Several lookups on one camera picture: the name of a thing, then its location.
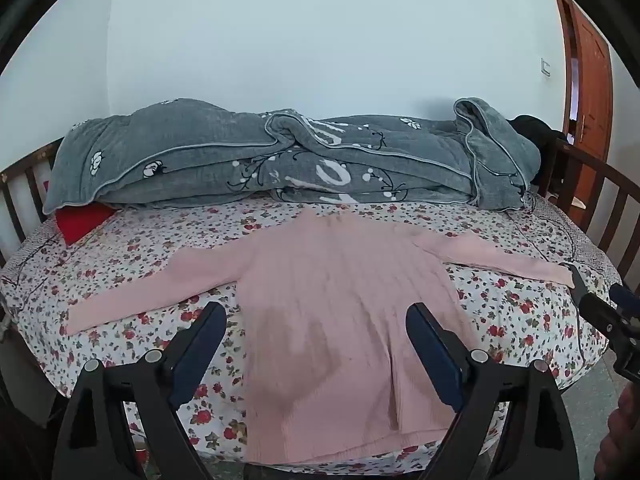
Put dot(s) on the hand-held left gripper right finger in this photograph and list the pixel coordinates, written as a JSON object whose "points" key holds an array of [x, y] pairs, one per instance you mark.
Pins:
{"points": [[432, 350]]}

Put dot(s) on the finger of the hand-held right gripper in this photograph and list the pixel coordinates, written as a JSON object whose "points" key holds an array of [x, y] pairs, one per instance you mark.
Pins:
{"points": [[626, 297], [576, 282]]}

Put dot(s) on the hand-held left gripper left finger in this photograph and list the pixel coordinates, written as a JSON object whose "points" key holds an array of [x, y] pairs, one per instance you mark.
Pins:
{"points": [[200, 345]]}

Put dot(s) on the pink knit sweater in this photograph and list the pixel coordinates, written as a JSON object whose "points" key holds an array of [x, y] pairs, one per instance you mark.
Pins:
{"points": [[325, 285]]}

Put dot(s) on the person's right hand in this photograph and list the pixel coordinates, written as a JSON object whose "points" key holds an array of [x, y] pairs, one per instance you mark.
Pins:
{"points": [[622, 430]]}

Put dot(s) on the floral bed sheet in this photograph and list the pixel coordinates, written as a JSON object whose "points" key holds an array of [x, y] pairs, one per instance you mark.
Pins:
{"points": [[150, 245]]}

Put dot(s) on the black cloth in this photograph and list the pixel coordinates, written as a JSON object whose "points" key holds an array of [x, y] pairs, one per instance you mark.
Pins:
{"points": [[535, 130]]}

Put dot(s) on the red pillow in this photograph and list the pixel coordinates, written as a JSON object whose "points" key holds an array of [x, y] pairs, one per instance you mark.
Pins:
{"points": [[80, 222]]}

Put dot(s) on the grey printed blanket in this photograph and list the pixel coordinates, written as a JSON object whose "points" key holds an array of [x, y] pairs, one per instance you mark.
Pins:
{"points": [[200, 160]]}

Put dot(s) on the wooden door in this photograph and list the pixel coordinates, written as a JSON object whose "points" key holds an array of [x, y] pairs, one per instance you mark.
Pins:
{"points": [[592, 75]]}

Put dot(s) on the wooden headboard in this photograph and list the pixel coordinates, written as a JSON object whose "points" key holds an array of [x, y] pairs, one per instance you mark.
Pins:
{"points": [[25, 164]]}

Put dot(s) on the wooden bed rail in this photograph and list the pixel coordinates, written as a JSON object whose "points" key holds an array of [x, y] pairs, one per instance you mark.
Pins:
{"points": [[600, 167]]}

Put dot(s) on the white wall switch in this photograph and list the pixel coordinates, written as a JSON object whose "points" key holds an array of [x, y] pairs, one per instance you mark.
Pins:
{"points": [[546, 67]]}

